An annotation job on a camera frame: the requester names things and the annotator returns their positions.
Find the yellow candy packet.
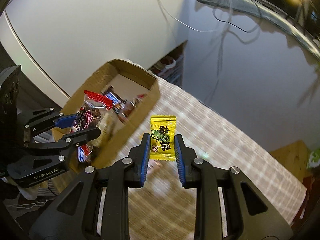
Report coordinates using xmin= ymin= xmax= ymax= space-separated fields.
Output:
xmin=149 ymin=114 xmax=177 ymax=161

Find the white shoe rack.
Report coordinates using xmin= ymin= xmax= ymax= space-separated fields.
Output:
xmin=149 ymin=41 xmax=187 ymax=87

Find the cardboard box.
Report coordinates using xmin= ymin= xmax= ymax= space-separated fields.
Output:
xmin=51 ymin=59 xmax=161 ymax=195

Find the black cable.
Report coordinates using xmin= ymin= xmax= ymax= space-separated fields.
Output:
xmin=212 ymin=0 xmax=263 ymax=33

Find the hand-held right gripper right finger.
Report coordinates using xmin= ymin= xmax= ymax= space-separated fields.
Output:
xmin=174 ymin=134 xmax=293 ymax=240

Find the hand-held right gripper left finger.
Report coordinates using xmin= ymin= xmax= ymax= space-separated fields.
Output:
xmin=30 ymin=133 xmax=152 ymax=240

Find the red white blue packet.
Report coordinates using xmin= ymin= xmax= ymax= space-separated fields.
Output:
xmin=77 ymin=144 xmax=93 ymax=163

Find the plaid tablecloth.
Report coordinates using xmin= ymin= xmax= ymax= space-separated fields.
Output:
xmin=95 ymin=76 xmax=308 ymax=240

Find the green gift bag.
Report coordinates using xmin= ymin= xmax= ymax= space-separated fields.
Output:
xmin=306 ymin=148 xmax=320 ymax=171

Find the black chocolate bar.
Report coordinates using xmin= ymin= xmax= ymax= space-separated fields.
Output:
xmin=102 ymin=86 xmax=126 ymax=111

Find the white cable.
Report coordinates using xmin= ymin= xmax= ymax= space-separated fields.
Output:
xmin=149 ymin=0 xmax=234 ymax=33

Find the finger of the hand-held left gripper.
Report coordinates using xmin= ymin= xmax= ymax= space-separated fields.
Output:
xmin=26 ymin=126 xmax=101 ymax=156
xmin=24 ymin=107 xmax=78 ymax=140

